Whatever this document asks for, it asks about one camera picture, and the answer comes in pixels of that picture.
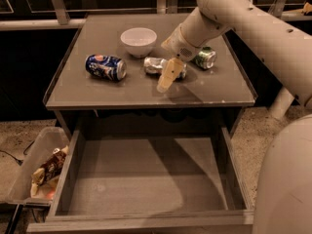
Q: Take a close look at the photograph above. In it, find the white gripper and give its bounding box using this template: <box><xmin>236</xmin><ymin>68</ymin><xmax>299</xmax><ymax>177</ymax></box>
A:
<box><xmin>157</xmin><ymin>8</ymin><xmax>229</xmax><ymax>93</ymax></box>

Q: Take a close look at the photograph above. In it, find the crushed silver redbull can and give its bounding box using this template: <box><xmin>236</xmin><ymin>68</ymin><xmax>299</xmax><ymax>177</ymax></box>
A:
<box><xmin>143</xmin><ymin>57</ymin><xmax>187</xmax><ymax>79</ymax></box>

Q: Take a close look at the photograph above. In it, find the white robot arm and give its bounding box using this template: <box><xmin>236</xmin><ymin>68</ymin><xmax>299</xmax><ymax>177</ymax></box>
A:
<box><xmin>157</xmin><ymin>0</ymin><xmax>312</xmax><ymax>234</ymax></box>

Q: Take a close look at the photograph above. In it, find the green soda can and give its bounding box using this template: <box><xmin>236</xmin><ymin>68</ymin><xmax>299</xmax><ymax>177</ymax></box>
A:
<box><xmin>192</xmin><ymin>46</ymin><xmax>216</xmax><ymax>70</ymax></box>

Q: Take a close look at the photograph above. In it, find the blue pepsi can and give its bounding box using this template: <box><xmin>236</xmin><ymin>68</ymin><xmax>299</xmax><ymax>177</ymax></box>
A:
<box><xmin>85</xmin><ymin>55</ymin><xmax>127</xmax><ymax>81</ymax></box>

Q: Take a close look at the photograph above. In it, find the open grey top drawer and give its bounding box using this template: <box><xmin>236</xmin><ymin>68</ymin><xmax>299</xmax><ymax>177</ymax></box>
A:
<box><xmin>26</xmin><ymin>109</ymin><xmax>255</xmax><ymax>234</ymax></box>

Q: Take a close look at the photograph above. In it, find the white ceramic bowl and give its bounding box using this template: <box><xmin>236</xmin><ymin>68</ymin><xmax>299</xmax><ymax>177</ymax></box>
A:
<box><xmin>120</xmin><ymin>27</ymin><xmax>157</xmax><ymax>58</ymax></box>

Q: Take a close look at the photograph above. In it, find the metal window railing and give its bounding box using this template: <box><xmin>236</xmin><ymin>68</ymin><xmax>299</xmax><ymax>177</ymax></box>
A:
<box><xmin>0</xmin><ymin>0</ymin><xmax>311</xmax><ymax>26</ymax></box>

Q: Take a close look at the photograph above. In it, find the grey wooden cabinet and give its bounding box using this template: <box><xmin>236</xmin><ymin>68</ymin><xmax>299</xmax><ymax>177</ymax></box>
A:
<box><xmin>44</xmin><ymin>14</ymin><xmax>256</xmax><ymax>134</ymax></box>

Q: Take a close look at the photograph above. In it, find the brown snack bag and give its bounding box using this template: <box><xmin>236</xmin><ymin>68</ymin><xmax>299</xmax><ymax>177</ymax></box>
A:
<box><xmin>30</xmin><ymin>146</ymin><xmax>69</xmax><ymax>200</ymax></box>

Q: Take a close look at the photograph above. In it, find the clear plastic bin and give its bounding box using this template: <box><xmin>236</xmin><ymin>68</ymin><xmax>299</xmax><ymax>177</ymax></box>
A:
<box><xmin>6</xmin><ymin>127</ymin><xmax>69</xmax><ymax>207</ymax></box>

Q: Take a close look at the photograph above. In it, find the black cable on floor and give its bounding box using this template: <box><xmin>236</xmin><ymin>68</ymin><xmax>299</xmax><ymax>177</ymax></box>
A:
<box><xmin>0</xmin><ymin>139</ymin><xmax>36</xmax><ymax>167</ymax></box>

